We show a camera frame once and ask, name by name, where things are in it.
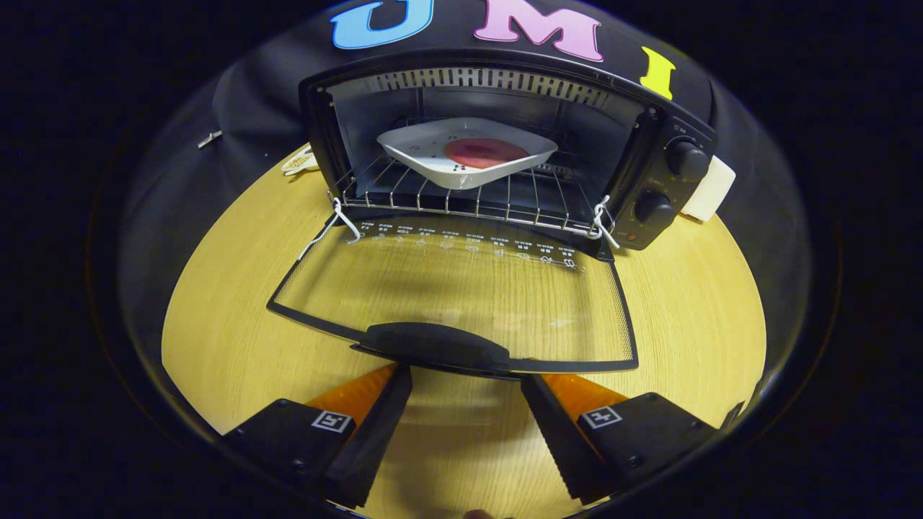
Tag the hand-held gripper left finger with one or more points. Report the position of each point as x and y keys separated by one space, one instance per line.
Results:
x=375 y=432

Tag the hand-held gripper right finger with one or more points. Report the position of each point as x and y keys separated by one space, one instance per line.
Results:
x=555 y=432

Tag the black toaster oven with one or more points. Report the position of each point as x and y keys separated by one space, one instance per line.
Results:
x=433 y=342

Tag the white square plate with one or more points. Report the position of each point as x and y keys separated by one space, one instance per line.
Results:
x=418 y=151

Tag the pink ham slice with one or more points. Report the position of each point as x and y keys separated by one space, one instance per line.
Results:
x=483 y=153

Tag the white bread toaster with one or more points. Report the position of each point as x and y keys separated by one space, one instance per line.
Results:
x=710 y=191

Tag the white divided snack dish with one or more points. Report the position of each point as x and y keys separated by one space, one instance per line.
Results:
x=297 y=163

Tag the silver metal clip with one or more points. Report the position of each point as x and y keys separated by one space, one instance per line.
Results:
x=210 y=139

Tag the black backdrop cloth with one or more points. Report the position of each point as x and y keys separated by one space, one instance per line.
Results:
x=245 y=108

